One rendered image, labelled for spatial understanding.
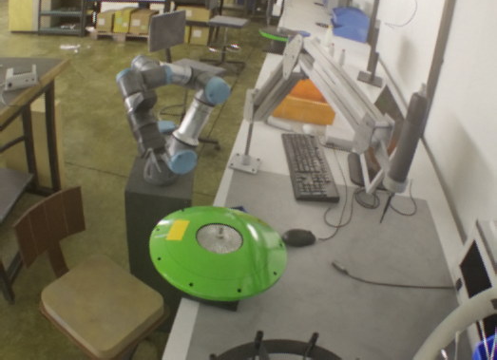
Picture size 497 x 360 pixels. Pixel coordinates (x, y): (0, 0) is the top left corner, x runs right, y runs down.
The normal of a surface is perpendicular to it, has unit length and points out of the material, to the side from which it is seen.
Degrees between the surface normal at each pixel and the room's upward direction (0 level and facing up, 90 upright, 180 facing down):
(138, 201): 90
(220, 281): 23
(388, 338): 0
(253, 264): 17
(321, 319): 0
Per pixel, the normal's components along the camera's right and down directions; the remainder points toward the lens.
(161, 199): 0.03, 0.52
